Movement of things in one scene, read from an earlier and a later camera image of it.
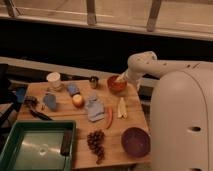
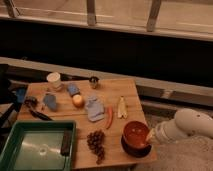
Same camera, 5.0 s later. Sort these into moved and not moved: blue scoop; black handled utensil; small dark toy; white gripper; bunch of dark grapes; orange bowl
Moved: white gripper; orange bowl
Not moved: bunch of dark grapes; blue scoop; small dark toy; black handled utensil
